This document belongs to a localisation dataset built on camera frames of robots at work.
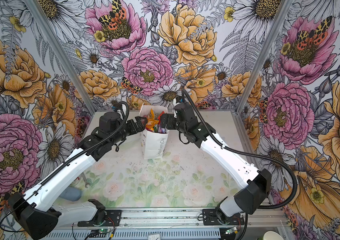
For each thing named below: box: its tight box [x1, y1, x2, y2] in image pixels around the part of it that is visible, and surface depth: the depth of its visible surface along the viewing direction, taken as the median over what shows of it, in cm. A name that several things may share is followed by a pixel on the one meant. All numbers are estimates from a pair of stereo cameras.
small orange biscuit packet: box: [147, 107, 155, 120], surface depth 90 cm
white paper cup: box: [262, 231, 284, 240], surface depth 63 cm
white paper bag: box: [139, 105, 170, 160], surface depth 85 cm
